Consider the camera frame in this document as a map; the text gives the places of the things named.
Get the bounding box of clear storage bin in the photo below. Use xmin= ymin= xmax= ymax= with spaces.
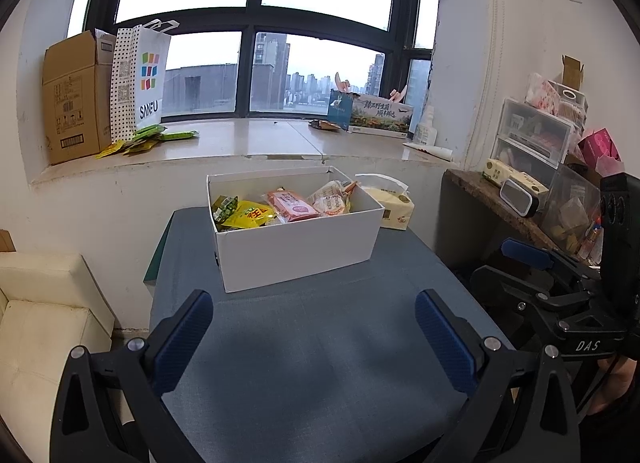
xmin=542 ymin=165 xmax=604 ymax=265

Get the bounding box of white tube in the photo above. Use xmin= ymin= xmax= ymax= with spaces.
xmin=402 ymin=141 xmax=455 ymax=162

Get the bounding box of black window frame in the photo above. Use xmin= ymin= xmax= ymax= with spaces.
xmin=81 ymin=0 xmax=442 ymax=120

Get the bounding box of cream printed packet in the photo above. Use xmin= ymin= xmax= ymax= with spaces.
xmin=482 ymin=157 xmax=550 ymax=198

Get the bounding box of blue grey tablecloth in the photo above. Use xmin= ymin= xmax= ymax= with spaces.
xmin=143 ymin=206 xmax=517 ymax=463

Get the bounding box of person's right hand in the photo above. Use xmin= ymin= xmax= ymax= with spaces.
xmin=585 ymin=354 xmax=640 ymax=417

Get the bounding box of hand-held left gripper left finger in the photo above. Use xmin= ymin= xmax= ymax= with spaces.
xmin=50 ymin=289 xmax=215 ymax=463

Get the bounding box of small dark green snack packet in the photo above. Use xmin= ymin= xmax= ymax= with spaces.
xmin=212 ymin=195 xmax=240 ymax=233

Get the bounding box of yellow snack packet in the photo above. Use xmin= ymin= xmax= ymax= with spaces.
xmin=219 ymin=199 xmax=277 ymax=230

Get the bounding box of white cardboard box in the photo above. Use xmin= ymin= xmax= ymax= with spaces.
xmin=205 ymin=165 xmax=385 ymax=294

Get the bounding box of cream tissue pack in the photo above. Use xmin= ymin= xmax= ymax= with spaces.
xmin=354 ymin=173 xmax=416 ymax=233

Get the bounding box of clear plastic drawer unit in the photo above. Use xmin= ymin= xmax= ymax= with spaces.
xmin=489 ymin=97 xmax=576 ymax=189

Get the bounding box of pile of green yellow sachets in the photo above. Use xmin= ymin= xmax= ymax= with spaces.
xmin=94 ymin=123 xmax=200 ymax=160

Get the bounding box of white dotted shopping bag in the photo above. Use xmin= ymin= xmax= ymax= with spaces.
xmin=109 ymin=19 xmax=180 ymax=144

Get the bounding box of small open cardboard box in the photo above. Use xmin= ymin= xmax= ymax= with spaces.
xmin=560 ymin=55 xmax=585 ymax=92

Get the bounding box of white leather sofa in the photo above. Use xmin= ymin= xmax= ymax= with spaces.
xmin=0 ymin=252 xmax=116 ymax=445

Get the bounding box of pink patterned packet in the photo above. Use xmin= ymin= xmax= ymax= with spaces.
xmin=524 ymin=72 xmax=561 ymax=112

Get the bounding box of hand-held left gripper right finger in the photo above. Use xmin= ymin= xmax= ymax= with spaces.
xmin=414 ymin=288 xmax=581 ymax=463

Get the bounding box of brown cardboard carton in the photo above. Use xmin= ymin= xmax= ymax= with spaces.
xmin=41 ymin=28 xmax=119 ymax=166

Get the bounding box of brown side table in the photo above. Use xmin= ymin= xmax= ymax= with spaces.
xmin=442 ymin=167 xmax=557 ymax=265

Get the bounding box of white spray bottle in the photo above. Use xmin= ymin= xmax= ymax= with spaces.
xmin=413 ymin=105 xmax=440 ymax=146

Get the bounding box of landscape printed tissue box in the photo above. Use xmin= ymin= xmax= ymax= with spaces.
xmin=347 ymin=95 xmax=416 ymax=138

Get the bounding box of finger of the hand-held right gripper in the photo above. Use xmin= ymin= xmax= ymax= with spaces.
xmin=501 ymin=237 xmax=602 ymax=291
xmin=470 ymin=264 xmax=605 ymax=340

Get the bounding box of pink snack packet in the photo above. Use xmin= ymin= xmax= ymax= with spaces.
xmin=265 ymin=188 xmax=321 ymax=224

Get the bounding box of pink box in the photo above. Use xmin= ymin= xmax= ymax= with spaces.
xmin=577 ymin=127 xmax=624 ymax=176

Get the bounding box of white printed snack packet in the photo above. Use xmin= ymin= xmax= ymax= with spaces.
xmin=306 ymin=179 xmax=359 ymax=218

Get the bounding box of small blue box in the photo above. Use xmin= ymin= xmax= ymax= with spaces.
xmin=327 ymin=89 xmax=361 ymax=132

